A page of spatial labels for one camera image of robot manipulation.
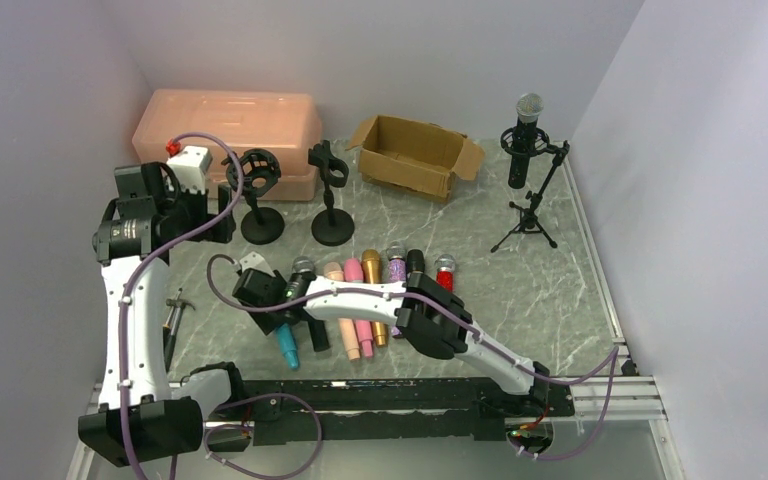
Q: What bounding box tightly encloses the black microphone grey grille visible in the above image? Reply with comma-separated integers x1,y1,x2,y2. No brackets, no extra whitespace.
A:
290,256,330,352

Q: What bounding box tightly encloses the blue toy microphone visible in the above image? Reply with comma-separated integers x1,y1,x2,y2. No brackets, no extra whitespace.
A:
274,324,300,370

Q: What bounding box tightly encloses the shock mount desk stand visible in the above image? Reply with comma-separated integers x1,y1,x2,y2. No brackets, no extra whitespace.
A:
221,148,285,245

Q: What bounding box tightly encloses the beige toy microphone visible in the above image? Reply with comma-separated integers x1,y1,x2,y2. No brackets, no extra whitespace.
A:
323,262,361,361

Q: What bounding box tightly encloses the clip mount desk stand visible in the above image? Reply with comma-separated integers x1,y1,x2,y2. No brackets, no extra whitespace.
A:
308,140,355,247

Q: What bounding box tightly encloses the pink toy microphone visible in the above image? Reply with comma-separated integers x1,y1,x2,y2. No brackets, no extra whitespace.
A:
343,258,374,358

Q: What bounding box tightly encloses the gold microphone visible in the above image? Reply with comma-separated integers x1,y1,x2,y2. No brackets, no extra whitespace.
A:
360,249,389,348

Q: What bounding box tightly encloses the purple glitter microphone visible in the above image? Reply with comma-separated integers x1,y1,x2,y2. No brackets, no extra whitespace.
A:
386,243,408,340

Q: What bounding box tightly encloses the slim black microphone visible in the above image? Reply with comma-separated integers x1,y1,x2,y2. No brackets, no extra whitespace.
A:
405,249,426,275

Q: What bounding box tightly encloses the red glitter microphone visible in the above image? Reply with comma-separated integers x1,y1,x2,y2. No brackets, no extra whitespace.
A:
435,254,456,292

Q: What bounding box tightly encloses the brown cardboard box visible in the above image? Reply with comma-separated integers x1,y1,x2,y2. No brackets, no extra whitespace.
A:
348,115,485,204

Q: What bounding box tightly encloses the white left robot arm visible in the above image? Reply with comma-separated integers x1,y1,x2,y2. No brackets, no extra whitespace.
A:
78,160,242,467

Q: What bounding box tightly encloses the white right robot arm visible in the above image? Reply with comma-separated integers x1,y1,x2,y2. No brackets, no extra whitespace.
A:
232,268,549,396

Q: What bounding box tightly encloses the black tripod microphone stand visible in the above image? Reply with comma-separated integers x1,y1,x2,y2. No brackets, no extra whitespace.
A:
490,126,570,253

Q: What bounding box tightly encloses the claw hammer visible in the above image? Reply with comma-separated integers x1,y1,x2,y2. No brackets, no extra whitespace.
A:
163,297,195,371

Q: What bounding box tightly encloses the orange plastic storage box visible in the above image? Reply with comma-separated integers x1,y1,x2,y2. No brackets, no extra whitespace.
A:
132,89,323,202

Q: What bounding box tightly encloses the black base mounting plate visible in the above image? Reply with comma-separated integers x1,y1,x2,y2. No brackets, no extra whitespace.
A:
208,377,575,446

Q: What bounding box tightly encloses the black microphone silver grille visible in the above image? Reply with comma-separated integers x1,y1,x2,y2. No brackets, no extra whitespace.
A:
508,93,544,189

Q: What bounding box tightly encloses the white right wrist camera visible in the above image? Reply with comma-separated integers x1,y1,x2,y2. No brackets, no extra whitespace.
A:
238,251,274,276

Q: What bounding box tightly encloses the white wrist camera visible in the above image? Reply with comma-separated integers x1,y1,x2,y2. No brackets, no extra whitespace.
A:
166,141,213,195
238,251,274,276

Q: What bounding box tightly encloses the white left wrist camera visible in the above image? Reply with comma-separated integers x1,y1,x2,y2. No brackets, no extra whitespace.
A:
166,141,213,195

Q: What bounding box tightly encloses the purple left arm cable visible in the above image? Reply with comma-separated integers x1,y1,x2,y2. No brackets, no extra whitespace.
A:
117,133,324,480

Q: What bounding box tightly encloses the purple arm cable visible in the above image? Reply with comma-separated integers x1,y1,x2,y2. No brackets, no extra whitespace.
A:
206,254,620,463
117,133,324,480

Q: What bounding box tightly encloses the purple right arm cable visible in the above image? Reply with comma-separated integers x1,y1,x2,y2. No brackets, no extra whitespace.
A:
206,254,620,463

